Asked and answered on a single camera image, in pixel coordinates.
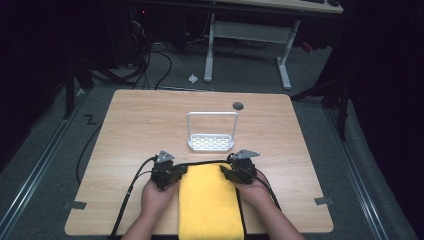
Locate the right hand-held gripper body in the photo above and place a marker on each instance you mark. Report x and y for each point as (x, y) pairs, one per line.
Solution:
(245, 168)

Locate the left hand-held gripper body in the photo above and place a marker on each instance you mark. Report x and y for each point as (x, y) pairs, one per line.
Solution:
(163, 173)

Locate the yellow and grey cloth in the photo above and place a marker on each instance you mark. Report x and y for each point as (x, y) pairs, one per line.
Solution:
(208, 203)

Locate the person's right hand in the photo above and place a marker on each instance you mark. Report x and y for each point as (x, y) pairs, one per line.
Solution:
(253, 195)

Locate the person's left hand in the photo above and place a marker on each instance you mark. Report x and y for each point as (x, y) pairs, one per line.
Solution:
(158, 201)

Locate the white hanging rack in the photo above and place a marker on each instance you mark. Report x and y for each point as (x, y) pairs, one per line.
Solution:
(210, 142)

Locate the black table grommet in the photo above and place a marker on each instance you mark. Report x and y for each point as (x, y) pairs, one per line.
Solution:
(238, 106)

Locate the grey tape piece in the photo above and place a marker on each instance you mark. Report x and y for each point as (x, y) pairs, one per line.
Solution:
(75, 205)
(323, 200)

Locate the crumpled white paper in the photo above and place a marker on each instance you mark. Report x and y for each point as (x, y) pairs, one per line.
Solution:
(193, 78)

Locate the black metal stand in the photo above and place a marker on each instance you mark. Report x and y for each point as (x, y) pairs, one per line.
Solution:
(342, 110)
(69, 90)

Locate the white-legged desk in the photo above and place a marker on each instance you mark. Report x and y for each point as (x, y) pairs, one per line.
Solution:
(250, 31)

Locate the small red object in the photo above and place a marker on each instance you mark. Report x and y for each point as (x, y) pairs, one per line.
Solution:
(307, 47)

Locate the metal floor rail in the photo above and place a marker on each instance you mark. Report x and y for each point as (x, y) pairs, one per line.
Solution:
(40, 166)
(360, 186)

